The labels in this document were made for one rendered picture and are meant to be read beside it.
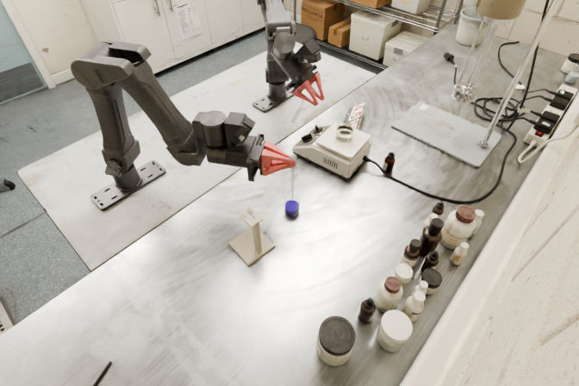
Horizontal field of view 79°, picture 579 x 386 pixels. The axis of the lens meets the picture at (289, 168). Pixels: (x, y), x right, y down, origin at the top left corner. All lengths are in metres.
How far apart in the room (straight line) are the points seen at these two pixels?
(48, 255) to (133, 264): 1.40
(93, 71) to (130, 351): 0.55
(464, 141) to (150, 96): 0.93
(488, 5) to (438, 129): 0.41
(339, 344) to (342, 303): 0.13
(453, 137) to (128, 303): 1.03
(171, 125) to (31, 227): 1.77
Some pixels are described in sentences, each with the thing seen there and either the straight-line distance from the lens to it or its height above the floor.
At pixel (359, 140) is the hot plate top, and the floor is 0.99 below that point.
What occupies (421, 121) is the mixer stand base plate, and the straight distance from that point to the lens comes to 1.28.
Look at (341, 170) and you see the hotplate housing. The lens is 1.00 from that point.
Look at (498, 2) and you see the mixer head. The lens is 1.04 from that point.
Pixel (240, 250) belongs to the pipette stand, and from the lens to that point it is 0.86.
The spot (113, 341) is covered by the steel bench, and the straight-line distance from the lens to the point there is 0.85.
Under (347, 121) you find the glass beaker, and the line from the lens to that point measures 1.01.
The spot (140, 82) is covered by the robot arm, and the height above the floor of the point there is 1.26.
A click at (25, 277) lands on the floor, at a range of 2.28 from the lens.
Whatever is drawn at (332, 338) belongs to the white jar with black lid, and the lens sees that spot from 0.71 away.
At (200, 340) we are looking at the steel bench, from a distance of 0.80.
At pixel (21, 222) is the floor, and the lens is 2.55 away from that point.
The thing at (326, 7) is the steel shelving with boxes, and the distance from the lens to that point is 3.54.
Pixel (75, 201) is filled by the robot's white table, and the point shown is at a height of 0.90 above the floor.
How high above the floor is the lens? 1.63
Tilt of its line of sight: 45 degrees down
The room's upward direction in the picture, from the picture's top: straight up
